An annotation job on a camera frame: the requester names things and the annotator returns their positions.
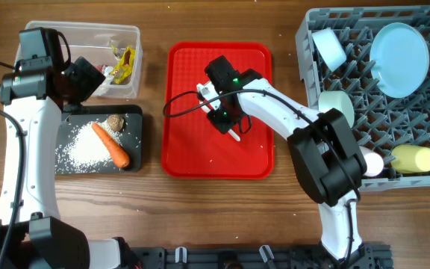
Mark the clear plastic bin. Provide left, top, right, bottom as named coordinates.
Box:
left=25, top=21, right=143, bottom=99

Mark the orange carrot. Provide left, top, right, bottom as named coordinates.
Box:
left=91, top=123, right=130, bottom=169

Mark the white spoon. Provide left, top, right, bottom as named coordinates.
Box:
left=228, top=129, right=240, bottom=142

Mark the green bowl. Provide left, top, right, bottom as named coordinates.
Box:
left=318, top=90, right=355, bottom=128

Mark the yellow plastic cup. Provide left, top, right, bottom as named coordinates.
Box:
left=391, top=144, right=430, bottom=173

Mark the red serving tray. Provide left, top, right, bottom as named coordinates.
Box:
left=161, top=41, right=275, bottom=179

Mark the grey dishwasher rack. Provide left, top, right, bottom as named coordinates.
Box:
left=296, top=6, right=430, bottom=191

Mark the light blue bowl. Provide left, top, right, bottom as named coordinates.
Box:
left=312, top=28, right=347, bottom=72

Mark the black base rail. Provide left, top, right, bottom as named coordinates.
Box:
left=125, top=244, right=393, bottom=269

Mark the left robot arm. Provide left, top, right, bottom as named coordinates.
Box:
left=0, top=28, right=123, bottom=268

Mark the brown food scrap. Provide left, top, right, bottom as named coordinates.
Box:
left=107, top=114, right=125, bottom=132

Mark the red foil wrapper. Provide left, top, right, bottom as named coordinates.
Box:
left=96, top=65, right=106, bottom=72

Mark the yellow snack wrapper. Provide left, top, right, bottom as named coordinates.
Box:
left=110, top=43, right=136, bottom=84

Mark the white rice pile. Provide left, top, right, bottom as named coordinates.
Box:
left=54, top=114, right=142, bottom=175

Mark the pink plastic cup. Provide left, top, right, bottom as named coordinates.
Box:
left=360, top=146, right=384, bottom=177

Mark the light blue plate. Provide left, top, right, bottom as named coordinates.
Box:
left=370, top=22, right=430, bottom=98

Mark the black plastic tray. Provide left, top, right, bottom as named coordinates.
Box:
left=54, top=104, right=144, bottom=176

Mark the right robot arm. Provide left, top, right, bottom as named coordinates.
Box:
left=197, top=56, right=367, bottom=268

